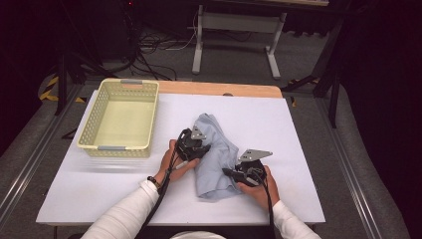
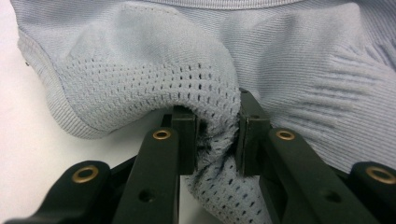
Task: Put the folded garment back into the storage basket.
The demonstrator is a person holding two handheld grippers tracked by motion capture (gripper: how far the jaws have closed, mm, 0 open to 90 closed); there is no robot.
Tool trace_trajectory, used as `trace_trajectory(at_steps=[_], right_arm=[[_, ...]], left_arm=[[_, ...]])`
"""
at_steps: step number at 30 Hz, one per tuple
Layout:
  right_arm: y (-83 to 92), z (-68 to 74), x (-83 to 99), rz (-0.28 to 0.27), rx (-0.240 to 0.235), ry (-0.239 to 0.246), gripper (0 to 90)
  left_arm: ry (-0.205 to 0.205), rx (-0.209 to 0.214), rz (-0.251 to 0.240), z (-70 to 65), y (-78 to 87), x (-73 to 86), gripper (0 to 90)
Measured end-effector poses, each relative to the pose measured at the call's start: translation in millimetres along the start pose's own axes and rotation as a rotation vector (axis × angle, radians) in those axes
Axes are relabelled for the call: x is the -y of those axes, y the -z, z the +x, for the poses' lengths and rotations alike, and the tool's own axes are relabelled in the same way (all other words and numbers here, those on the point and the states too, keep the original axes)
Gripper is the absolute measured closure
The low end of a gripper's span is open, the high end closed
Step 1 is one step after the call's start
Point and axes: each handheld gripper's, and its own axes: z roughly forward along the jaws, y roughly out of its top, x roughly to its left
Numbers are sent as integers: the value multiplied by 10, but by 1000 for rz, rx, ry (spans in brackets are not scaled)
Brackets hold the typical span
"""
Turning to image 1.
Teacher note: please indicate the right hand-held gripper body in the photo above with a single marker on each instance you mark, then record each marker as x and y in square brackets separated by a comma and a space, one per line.
[253, 172]

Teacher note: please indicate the person's left hand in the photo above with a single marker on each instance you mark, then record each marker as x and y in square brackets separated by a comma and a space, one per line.
[170, 166]

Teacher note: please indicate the grey metal desk frame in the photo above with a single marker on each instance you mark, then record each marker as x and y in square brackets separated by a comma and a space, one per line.
[242, 21]

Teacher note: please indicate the black metal stand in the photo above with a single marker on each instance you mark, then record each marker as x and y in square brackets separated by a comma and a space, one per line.
[61, 86]
[333, 99]

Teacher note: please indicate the pale yellow perforated plastic basket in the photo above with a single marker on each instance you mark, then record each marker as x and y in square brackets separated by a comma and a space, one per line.
[122, 116]

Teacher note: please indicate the light grey-blue tank top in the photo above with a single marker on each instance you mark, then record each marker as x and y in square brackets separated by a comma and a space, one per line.
[215, 166]

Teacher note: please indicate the person's right hand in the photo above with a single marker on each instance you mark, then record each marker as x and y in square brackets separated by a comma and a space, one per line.
[265, 194]

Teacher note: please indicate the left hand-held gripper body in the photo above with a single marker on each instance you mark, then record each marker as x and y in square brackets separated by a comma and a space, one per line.
[189, 146]

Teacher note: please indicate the white table mat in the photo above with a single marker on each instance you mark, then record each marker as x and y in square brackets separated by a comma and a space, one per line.
[99, 192]

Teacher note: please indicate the person's torso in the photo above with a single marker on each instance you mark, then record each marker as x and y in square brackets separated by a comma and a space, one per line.
[195, 235]

